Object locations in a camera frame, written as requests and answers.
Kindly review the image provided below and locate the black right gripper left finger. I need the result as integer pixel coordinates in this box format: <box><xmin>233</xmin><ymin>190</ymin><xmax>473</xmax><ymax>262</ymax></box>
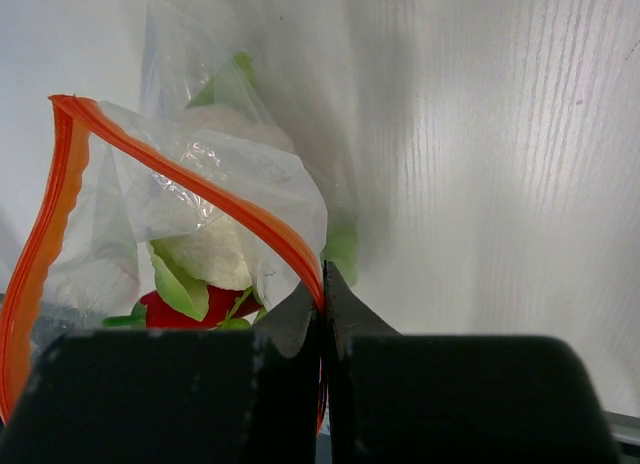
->
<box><xmin>1</xmin><ymin>286</ymin><xmax>319</xmax><ymax>463</ymax></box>

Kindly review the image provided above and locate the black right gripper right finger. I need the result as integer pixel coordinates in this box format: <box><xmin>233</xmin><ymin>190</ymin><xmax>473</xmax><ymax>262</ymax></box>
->
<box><xmin>324</xmin><ymin>262</ymin><xmax>620</xmax><ymax>463</ymax></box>

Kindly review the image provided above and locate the red chili pepper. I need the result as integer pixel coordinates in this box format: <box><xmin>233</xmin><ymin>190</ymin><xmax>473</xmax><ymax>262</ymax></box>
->
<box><xmin>102</xmin><ymin>284</ymin><xmax>267</xmax><ymax>330</ymax></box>

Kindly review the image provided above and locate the clear zip bag orange zipper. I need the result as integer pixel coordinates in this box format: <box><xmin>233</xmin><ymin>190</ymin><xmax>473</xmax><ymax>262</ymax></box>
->
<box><xmin>1</xmin><ymin>0</ymin><xmax>358</xmax><ymax>418</ymax></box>

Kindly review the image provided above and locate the white cauliflower with green leaves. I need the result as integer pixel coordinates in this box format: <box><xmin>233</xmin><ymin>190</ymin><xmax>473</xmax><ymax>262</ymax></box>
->
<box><xmin>151</xmin><ymin>52</ymin><xmax>358</xmax><ymax>307</ymax></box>

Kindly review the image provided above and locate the aluminium mounting rail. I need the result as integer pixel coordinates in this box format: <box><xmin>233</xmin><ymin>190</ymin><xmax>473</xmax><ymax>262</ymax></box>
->
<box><xmin>605</xmin><ymin>412</ymin><xmax>640</xmax><ymax>447</ymax></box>

